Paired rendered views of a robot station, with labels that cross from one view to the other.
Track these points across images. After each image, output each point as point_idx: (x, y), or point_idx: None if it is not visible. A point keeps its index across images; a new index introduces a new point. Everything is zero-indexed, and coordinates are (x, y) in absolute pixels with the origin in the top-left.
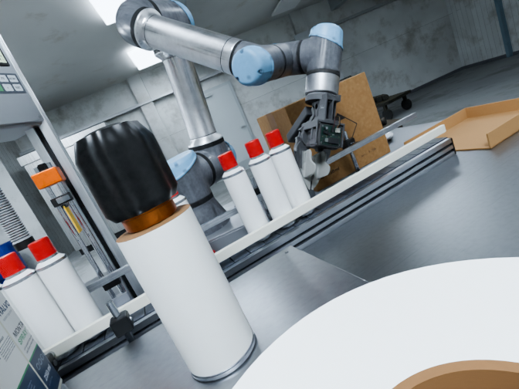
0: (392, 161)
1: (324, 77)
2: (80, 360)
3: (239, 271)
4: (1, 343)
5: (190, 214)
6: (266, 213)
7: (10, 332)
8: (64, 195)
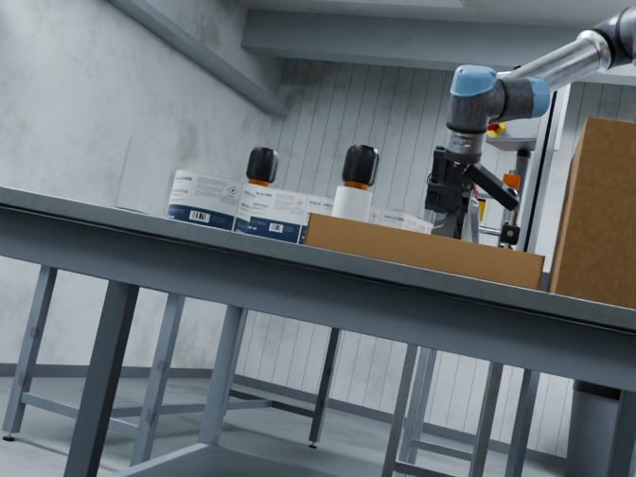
0: None
1: (448, 128)
2: None
3: None
4: (370, 221)
5: (343, 189)
6: None
7: (380, 224)
8: (487, 194)
